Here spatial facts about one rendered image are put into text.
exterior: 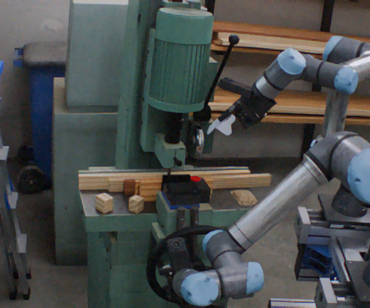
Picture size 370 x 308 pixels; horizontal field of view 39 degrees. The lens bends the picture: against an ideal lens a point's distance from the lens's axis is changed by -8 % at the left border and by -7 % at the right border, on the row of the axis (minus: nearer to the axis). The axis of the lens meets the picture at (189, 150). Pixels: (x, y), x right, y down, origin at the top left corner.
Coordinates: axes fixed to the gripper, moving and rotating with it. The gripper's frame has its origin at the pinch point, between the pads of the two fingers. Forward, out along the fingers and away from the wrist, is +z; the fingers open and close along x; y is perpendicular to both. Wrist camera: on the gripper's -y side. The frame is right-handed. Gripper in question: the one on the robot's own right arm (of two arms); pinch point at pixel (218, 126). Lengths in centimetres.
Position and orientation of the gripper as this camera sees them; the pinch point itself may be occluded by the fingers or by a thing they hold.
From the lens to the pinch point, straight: 170.3
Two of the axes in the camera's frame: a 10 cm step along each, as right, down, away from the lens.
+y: 6.1, 7.7, -1.8
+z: -5.6, 5.8, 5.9
